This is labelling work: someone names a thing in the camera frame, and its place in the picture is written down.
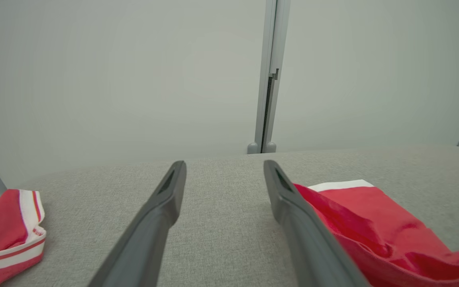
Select grey fabric sofa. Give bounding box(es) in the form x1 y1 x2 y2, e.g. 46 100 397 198
0 144 459 287

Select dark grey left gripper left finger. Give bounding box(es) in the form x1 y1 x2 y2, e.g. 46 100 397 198
88 160 187 287

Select grey partition post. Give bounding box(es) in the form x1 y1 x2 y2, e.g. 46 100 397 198
247 0 292 154

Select red garment plain white trim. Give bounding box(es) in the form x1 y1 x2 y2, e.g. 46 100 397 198
293 179 459 287

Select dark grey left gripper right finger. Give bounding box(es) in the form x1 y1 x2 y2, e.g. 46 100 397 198
263 159 370 287

